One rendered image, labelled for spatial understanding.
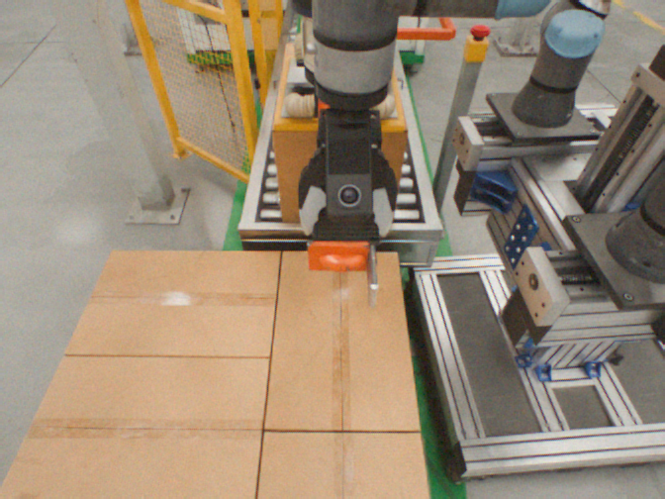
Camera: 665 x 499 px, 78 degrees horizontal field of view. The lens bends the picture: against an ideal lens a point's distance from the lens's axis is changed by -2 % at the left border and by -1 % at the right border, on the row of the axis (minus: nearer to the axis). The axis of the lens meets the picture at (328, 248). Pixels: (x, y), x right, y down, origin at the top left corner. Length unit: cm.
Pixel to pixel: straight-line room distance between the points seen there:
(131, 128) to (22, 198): 104
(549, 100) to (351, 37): 88
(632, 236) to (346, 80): 66
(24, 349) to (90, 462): 109
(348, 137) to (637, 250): 63
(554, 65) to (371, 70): 83
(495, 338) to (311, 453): 91
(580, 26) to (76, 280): 221
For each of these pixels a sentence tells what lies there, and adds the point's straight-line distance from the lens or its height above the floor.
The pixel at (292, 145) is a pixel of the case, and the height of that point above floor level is 90.
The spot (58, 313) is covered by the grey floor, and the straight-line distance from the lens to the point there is 230.
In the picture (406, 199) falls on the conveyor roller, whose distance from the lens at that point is 165.
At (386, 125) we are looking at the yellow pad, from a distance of 96.
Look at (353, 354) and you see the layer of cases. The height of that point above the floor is 54.
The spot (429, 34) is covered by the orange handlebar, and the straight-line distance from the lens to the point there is 110.
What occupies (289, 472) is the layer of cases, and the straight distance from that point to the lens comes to 112.
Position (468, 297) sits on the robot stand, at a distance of 182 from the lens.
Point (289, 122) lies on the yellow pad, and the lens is 96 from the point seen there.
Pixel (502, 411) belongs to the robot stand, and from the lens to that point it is 162.
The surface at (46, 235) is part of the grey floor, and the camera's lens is 270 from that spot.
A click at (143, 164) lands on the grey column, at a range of 233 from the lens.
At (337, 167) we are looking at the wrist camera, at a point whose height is 138.
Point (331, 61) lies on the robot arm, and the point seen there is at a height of 147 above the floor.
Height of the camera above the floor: 163
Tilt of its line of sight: 49 degrees down
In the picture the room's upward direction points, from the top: straight up
